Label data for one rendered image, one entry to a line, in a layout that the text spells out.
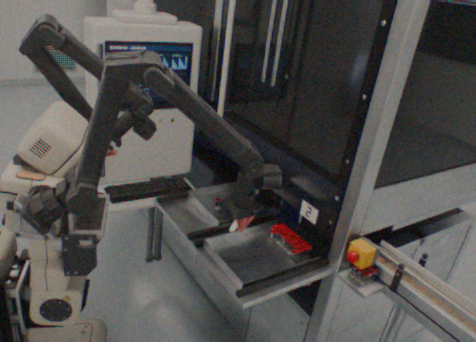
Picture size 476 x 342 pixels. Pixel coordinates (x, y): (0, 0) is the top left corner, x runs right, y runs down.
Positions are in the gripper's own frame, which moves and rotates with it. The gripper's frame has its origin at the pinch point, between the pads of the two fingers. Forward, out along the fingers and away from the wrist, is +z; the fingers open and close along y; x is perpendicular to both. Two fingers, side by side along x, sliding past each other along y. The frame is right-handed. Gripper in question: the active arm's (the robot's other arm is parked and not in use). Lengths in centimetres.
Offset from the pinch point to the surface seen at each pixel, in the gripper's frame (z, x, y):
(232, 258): 20.8, 10.6, 6.0
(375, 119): -35, -9, 38
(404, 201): -1, -10, 66
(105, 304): 108, 96, -18
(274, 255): 21.1, 6.0, 21.4
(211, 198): 21, 51, 19
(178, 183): 26, 77, 16
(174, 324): 109, 66, 12
